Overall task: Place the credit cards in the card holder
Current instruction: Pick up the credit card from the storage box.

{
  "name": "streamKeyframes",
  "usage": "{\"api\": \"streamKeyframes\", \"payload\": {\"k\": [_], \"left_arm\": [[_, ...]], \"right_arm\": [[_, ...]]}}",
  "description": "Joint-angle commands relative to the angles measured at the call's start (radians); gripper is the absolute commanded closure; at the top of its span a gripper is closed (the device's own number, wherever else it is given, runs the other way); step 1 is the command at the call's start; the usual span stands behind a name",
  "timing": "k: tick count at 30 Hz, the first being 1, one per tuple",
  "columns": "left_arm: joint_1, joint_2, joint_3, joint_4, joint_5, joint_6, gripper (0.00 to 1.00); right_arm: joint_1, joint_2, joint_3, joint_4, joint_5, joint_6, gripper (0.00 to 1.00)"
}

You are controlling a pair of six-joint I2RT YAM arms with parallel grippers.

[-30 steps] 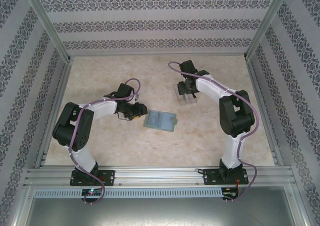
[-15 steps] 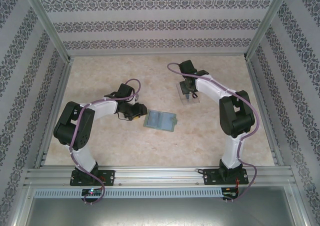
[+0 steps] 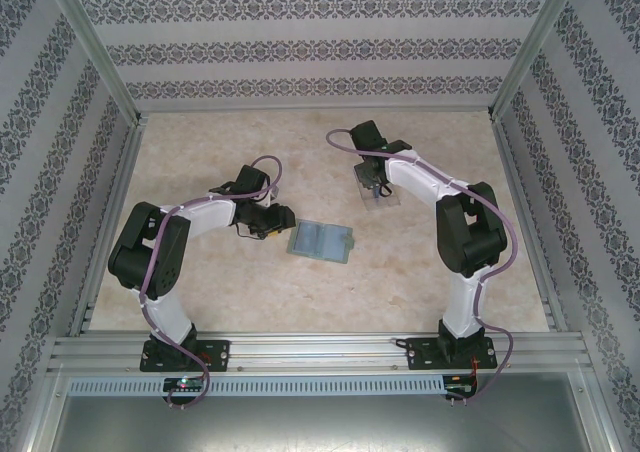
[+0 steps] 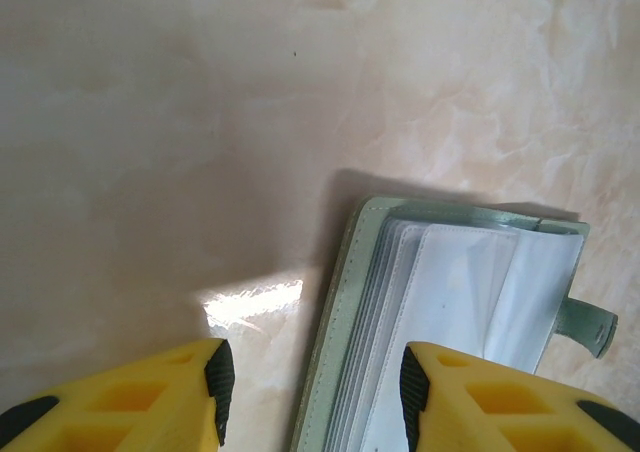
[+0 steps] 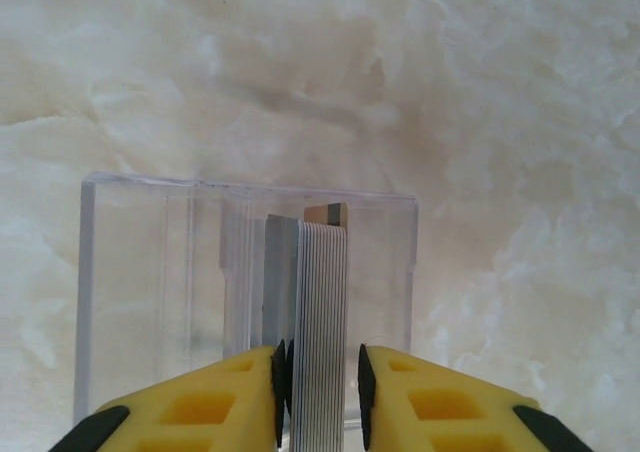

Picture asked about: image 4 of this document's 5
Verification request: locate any green card holder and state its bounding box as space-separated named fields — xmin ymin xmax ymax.
xmin=288 ymin=195 xmax=619 ymax=452

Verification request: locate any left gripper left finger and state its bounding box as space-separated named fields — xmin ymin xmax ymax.
xmin=0 ymin=338 xmax=235 ymax=452

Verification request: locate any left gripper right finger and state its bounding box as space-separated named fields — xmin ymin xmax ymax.
xmin=401 ymin=341 xmax=640 ymax=452

